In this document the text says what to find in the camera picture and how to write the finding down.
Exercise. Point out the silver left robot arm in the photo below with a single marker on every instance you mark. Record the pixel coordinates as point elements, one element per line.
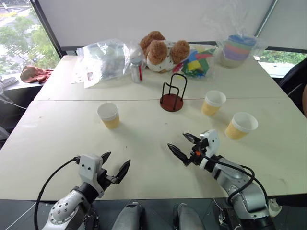
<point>64,210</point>

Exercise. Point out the clear plastic bag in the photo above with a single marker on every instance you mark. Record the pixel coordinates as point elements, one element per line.
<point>105,60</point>

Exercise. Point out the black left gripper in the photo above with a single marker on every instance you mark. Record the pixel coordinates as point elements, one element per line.
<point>107,179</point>

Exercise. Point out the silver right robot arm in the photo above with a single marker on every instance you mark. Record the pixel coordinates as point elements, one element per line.
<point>251,198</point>

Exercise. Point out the black chair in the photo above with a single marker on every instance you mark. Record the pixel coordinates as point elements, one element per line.
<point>293,76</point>

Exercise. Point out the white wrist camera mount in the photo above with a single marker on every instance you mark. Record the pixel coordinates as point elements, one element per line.
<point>87,167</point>
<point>212,141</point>

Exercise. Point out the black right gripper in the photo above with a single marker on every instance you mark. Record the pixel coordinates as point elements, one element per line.
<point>199,148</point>

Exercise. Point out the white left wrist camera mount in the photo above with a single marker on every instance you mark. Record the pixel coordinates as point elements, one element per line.
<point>87,167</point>

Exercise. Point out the yellow and white paper cup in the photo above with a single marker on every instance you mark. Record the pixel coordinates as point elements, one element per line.
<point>110,118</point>
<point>212,105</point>
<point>239,129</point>

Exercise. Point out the person's bare forearm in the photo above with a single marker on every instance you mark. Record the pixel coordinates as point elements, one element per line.
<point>305,100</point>

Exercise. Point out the black window frame post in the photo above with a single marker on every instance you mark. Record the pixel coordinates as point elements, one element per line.
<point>48,26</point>

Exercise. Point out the red crumpled cloth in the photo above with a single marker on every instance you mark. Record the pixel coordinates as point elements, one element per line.
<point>33,74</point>

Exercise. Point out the brown and white plush bear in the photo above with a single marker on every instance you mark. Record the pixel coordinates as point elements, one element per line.
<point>158,52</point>

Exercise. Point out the silver metal can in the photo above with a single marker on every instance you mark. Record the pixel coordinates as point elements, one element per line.
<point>136,72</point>

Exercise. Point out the white rounded object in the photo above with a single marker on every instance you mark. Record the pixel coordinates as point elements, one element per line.
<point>274,207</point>

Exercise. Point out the stack of coloured bowls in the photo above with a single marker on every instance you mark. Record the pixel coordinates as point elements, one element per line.
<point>236,51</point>

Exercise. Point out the grey rounded robot leg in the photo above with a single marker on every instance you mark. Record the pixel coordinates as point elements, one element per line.
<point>188,218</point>
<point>128,216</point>

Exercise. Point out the bag of colourful blocks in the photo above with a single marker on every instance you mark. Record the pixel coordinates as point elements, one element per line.
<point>196,64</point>

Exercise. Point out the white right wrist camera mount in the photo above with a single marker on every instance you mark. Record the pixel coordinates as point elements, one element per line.
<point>212,141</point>

